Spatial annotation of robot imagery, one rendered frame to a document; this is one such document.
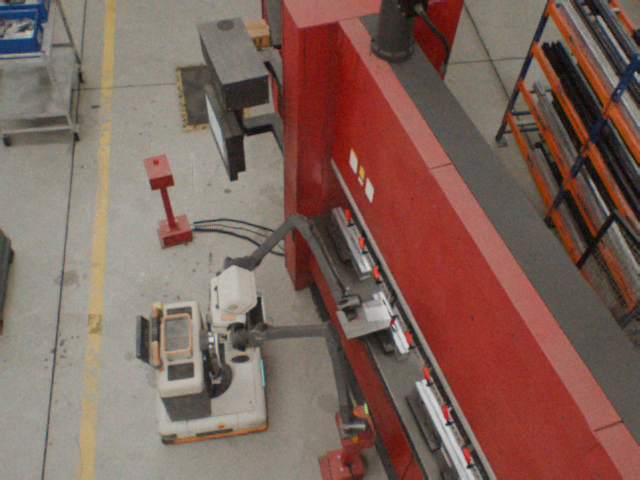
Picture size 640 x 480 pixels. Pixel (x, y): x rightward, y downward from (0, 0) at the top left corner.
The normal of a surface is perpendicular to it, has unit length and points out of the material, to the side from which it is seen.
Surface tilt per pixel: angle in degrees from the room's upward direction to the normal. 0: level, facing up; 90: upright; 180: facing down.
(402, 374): 0
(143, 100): 0
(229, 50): 0
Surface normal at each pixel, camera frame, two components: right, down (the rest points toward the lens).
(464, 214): 0.04, -0.57
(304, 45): 0.35, 0.77
